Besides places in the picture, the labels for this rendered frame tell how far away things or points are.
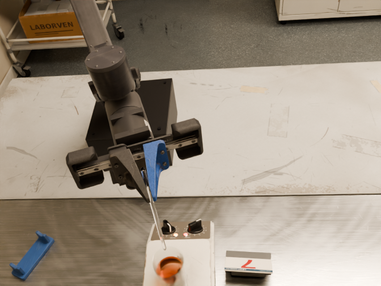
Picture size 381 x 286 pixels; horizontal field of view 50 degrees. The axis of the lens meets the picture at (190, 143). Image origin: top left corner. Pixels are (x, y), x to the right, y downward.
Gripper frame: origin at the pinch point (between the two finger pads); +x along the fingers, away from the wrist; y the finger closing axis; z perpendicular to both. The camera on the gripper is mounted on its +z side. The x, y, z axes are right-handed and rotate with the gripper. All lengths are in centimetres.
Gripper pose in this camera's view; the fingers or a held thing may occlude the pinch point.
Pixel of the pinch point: (145, 180)
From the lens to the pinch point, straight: 53.8
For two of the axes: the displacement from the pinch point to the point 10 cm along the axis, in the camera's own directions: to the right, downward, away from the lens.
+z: 0.9, 6.9, 7.2
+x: 2.9, 6.7, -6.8
